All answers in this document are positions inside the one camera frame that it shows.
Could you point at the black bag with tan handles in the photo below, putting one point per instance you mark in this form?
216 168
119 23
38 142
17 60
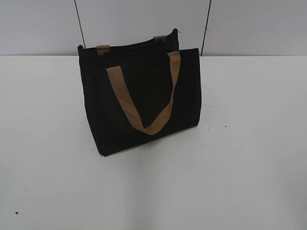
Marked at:
137 93

